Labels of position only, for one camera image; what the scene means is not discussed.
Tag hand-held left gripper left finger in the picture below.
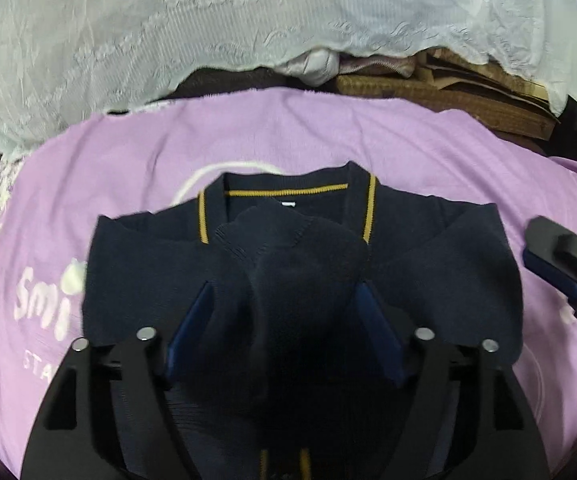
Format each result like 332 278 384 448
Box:
22 281 219 480

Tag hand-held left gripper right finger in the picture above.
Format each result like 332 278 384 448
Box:
354 280 552 480

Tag navy sweater with yellow trim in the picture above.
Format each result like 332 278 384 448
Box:
82 161 525 480

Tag purple printed blanket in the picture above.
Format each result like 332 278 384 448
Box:
0 87 577 480

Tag brown woven mat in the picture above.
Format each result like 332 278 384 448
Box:
335 72 561 143

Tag brown cardboard sheets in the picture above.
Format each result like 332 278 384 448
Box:
415 47 556 111

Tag pink striped cloth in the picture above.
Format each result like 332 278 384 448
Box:
338 55 417 80

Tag white cloth bundle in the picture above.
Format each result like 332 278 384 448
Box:
274 46 343 87

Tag white lace cloth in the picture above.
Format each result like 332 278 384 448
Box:
0 0 576 158

